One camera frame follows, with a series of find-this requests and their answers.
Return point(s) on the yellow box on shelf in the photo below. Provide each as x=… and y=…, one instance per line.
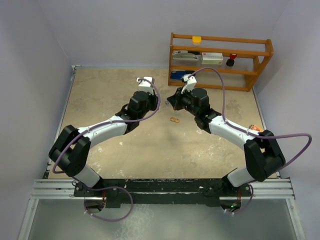
x=196, y=40

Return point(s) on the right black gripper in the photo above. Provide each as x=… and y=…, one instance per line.
x=175, y=100

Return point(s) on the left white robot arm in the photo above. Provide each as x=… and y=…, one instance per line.
x=71, y=149

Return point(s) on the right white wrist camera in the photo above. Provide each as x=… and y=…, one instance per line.
x=189, y=83

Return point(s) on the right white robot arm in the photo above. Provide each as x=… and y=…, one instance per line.
x=263, y=156

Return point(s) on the black base frame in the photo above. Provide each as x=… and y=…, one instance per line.
x=211, y=192

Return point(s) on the wooden shelf rack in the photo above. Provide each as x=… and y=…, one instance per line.
x=243, y=57

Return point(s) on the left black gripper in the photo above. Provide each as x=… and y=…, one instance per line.
x=154, y=100

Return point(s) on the white cardboard box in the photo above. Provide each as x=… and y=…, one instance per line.
x=211, y=58

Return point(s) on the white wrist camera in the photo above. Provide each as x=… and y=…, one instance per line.
x=144, y=84
x=189, y=83

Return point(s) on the orange card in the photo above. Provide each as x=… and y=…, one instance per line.
x=255, y=128

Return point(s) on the grey stapler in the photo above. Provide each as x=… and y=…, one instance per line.
x=185, y=55

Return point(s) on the blue stapler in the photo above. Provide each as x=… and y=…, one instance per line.
x=177, y=75

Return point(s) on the orange S carabiner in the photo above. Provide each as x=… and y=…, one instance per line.
x=175, y=120

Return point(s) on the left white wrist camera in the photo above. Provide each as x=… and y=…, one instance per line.
x=144, y=84

